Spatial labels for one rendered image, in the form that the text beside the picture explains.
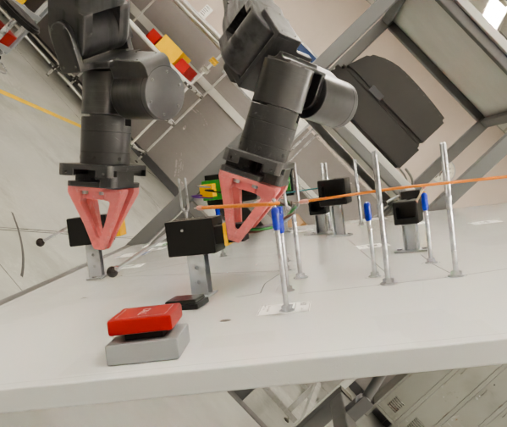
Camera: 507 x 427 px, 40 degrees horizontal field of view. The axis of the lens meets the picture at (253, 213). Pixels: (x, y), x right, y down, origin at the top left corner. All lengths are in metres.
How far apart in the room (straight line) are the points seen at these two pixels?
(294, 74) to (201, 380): 0.37
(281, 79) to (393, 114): 1.08
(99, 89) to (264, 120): 0.19
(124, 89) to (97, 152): 0.08
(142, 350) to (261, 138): 0.30
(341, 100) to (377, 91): 1.00
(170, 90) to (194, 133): 7.91
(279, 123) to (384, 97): 1.07
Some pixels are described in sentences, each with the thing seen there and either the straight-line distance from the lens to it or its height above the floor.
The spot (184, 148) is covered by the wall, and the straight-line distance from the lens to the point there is 8.67.
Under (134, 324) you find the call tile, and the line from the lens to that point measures 0.54.
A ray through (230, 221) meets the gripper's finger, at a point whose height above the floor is 1.19.
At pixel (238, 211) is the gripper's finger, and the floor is 1.20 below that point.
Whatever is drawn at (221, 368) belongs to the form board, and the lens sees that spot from 0.50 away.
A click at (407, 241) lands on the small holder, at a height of 1.32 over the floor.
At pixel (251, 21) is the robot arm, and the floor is 1.36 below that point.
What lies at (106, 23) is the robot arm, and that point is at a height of 1.24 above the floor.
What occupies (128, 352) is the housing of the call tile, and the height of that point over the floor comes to 1.09.
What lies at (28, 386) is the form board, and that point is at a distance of 0.54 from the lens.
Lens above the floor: 1.28
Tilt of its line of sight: 5 degrees down
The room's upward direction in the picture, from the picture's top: 46 degrees clockwise
